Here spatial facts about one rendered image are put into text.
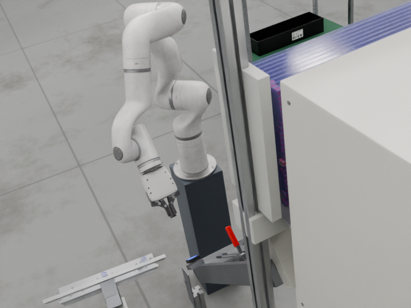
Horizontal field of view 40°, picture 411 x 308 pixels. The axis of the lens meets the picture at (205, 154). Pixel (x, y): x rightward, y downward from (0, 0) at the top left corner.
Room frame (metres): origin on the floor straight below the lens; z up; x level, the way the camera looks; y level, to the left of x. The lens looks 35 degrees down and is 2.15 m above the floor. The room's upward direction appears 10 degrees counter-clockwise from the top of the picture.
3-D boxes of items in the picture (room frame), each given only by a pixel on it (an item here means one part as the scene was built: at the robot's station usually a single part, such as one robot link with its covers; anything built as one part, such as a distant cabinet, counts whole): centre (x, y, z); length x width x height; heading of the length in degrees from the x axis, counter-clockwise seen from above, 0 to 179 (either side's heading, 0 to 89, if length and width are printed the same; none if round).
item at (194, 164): (1.97, 0.05, 0.79); 0.19 x 0.19 x 0.18
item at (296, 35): (3.82, -0.73, 0.41); 0.57 x 0.17 x 0.11; 112
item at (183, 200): (1.97, 0.05, 0.35); 0.18 x 0.18 x 0.70; 19
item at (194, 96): (1.96, 0.02, 1.00); 0.19 x 0.12 x 0.24; 67
